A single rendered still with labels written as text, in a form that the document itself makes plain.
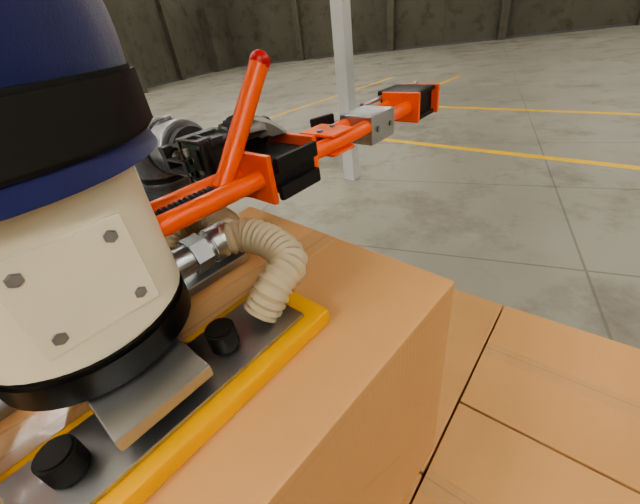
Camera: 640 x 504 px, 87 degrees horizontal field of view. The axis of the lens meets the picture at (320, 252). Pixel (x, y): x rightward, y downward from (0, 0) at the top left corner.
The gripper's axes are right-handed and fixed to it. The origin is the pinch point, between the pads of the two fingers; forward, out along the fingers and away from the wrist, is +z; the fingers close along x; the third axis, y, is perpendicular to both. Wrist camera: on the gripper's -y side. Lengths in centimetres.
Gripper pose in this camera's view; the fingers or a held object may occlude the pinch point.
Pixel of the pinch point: (287, 158)
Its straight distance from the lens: 46.9
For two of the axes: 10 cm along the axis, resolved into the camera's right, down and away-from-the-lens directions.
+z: 7.8, 2.7, -5.7
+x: -1.2, -8.3, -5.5
